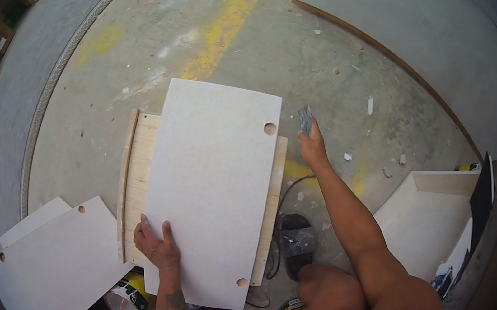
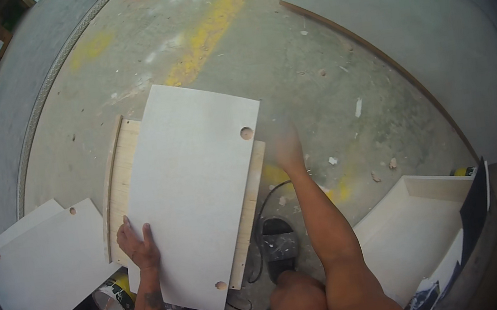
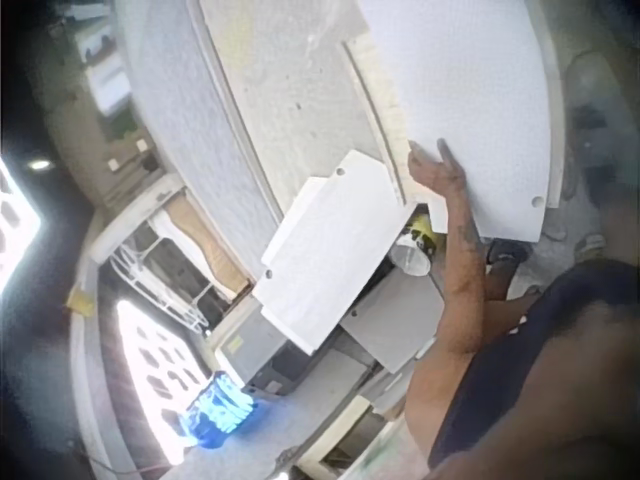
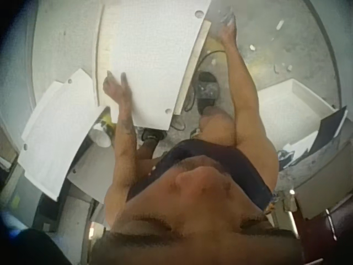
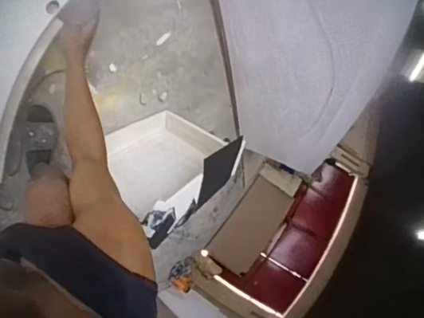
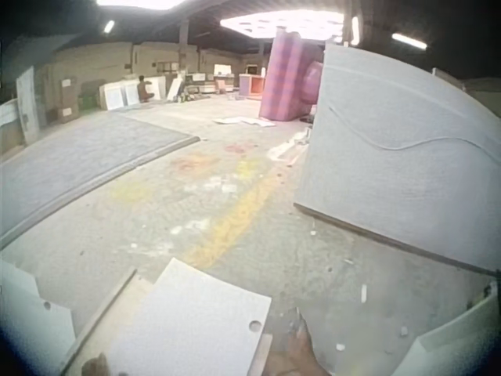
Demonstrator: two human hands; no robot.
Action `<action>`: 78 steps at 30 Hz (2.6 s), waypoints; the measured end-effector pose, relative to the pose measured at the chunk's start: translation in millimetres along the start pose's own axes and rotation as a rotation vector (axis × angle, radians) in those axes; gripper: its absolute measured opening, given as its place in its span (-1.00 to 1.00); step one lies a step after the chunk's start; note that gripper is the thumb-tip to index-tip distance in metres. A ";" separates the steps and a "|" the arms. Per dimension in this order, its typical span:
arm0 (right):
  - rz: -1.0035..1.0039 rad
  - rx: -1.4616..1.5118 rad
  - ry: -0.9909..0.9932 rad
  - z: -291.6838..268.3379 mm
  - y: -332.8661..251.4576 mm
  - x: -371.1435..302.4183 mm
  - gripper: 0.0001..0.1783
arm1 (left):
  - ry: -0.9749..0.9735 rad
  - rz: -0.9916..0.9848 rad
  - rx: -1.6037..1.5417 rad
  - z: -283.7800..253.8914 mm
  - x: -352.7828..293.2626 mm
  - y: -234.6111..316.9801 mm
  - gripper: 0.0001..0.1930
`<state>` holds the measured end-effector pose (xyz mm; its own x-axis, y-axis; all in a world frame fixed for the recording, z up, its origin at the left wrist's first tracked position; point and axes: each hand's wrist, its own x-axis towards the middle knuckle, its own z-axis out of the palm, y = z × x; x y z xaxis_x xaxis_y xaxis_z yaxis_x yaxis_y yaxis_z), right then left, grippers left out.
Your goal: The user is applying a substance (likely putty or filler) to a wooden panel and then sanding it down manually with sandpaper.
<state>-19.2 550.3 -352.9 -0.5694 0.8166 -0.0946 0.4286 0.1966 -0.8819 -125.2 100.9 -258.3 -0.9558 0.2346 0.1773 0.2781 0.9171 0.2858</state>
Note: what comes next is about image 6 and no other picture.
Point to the grey leaning door panel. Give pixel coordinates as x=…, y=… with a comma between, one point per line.
x=28, y=105

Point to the row of white leaning boards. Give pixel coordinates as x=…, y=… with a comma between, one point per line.
x=117, y=96

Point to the ceiling tube light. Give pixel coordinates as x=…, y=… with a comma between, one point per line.
x=409, y=40
x=109, y=26
x=355, y=30

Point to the person's right fingers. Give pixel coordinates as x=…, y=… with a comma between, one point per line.
x=298, y=323

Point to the person's right hand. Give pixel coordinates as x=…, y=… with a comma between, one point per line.
x=294, y=354

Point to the white curved panel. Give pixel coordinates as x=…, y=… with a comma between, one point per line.
x=458, y=340

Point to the white panel with round hole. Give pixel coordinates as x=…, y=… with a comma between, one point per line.
x=188, y=321

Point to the stack of cardboard boxes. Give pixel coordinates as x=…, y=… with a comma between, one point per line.
x=68, y=100

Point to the large grey floor mat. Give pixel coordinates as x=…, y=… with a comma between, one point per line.
x=78, y=156

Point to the heap of white offcut strips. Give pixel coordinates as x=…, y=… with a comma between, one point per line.
x=287, y=147

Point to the person's left hand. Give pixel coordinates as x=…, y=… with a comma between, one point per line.
x=95, y=367

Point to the tan wooden frame board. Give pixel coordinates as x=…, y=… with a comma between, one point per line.
x=113, y=313

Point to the white panel with small hole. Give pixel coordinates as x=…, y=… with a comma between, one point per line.
x=27, y=309

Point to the green crate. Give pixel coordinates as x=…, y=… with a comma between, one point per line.
x=87, y=103

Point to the large white leaning board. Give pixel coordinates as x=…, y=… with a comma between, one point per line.
x=391, y=168

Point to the white sheets on floor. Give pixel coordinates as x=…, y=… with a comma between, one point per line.
x=244, y=121

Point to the pink plaid mattress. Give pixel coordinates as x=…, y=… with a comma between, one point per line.
x=283, y=78

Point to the white slanted boards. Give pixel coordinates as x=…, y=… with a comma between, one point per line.
x=175, y=87

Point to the orange and purple cabinet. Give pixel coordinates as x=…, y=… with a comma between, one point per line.
x=252, y=85

